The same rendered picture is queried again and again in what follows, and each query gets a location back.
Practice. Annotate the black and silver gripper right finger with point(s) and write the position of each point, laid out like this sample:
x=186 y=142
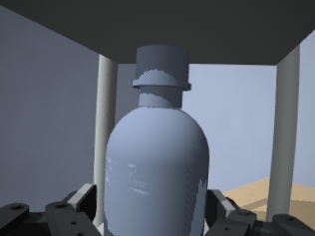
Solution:
x=218 y=206

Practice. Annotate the blue-grey bottle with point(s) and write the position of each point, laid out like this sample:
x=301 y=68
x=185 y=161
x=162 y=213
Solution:
x=157 y=157

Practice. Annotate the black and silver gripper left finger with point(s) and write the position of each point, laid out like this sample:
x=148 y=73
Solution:
x=16 y=219

